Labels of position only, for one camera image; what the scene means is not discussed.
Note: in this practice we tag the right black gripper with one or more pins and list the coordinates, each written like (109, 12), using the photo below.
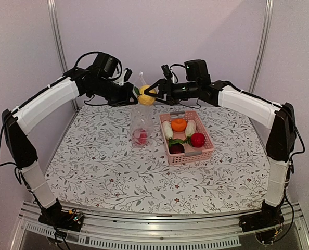
(164, 84)

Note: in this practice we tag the aluminium front rail frame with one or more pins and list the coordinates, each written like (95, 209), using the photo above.
(113, 229)

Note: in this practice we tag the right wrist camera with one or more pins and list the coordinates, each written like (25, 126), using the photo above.
(169, 74)

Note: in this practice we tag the clear zip top bag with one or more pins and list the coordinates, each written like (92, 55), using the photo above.
(141, 115)

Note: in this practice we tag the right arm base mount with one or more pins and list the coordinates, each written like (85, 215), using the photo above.
(265, 225)

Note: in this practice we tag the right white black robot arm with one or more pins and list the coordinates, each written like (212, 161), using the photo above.
(278, 118)

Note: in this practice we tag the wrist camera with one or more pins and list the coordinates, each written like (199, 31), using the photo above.
(126, 74)
(169, 74)

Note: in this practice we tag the left aluminium vertical post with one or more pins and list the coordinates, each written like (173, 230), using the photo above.
(52, 10)

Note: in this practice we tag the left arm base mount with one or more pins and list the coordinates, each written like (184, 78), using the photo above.
(68, 220)

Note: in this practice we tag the aluminium vertical post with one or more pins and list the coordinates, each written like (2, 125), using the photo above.
(52, 10)
(262, 44)

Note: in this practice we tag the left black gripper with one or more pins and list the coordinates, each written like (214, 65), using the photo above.
(126, 99)

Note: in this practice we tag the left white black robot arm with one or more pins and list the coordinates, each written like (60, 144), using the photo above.
(105, 77)

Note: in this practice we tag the orange tangerine toy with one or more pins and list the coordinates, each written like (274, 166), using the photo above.
(178, 125)

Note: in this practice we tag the red apple toy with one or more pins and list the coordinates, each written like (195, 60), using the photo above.
(197, 140)

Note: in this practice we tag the right aluminium vertical post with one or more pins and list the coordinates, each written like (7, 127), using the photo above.
(262, 44)

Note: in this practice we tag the yellow lemon toy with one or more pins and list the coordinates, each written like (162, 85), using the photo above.
(142, 97)

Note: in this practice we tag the floral patterned table mat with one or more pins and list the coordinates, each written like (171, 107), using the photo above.
(98, 165)

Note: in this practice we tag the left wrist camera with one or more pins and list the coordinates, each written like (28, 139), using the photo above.
(126, 74)

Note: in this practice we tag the white radish toy left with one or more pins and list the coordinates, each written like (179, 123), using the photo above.
(167, 129)

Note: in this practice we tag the pink perforated plastic basket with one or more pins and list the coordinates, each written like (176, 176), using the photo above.
(190, 154)

